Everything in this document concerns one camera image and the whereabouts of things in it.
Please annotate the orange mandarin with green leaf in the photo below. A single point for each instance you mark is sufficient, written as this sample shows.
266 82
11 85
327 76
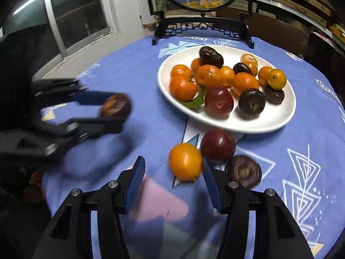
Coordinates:
182 89

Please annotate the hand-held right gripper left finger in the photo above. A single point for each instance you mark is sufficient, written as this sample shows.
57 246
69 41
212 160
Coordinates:
136 183

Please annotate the red plum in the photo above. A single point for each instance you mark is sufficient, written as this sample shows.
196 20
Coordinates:
217 145

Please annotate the large orange mandarin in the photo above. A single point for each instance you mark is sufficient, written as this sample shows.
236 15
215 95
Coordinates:
244 84

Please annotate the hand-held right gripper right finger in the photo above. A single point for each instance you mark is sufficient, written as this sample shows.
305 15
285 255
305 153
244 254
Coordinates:
211 186

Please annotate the blue printed tablecloth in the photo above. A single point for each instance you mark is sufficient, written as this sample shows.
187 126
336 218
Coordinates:
134 59

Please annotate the white leaning board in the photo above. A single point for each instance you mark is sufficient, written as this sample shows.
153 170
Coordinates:
129 0

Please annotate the white oval plate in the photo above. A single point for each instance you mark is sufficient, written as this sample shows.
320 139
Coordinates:
269 118

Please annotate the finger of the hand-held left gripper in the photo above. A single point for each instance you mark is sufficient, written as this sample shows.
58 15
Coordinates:
102 128
89 98

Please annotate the yellow tomato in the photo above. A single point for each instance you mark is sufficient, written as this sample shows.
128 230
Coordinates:
276 79

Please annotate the dark red tomato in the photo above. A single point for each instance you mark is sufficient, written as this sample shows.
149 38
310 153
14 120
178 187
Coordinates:
218 102

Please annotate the pale yellow fruit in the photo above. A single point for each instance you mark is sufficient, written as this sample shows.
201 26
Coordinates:
248 58

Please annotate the brown board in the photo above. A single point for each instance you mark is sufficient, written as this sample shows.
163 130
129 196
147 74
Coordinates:
275 32

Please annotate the small orange mandarin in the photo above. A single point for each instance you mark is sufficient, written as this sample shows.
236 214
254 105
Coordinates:
185 162

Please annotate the white framed window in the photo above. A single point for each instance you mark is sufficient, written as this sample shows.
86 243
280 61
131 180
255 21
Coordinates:
78 10

